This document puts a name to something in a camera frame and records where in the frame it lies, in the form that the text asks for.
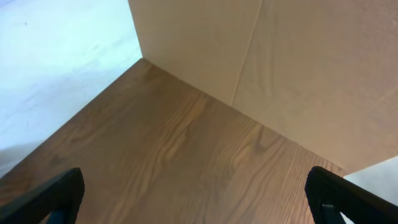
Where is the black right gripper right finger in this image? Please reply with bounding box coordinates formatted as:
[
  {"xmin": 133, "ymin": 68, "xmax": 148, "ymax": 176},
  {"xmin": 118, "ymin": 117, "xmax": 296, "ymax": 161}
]
[{"xmin": 305, "ymin": 166, "xmax": 397, "ymax": 224}]

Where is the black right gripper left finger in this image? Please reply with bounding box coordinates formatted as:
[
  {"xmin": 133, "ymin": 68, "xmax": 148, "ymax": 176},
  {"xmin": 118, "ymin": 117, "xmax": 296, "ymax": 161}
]
[{"xmin": 1, "ymin": 167, "xmax": 85, "ymax": 224}]

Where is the beige cardboard panel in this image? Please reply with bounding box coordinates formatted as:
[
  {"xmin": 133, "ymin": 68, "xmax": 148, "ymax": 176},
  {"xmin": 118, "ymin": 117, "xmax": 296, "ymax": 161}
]
[{"xmin": 129, "ymin": 0, "xmax": 397, "ymax": 173}]

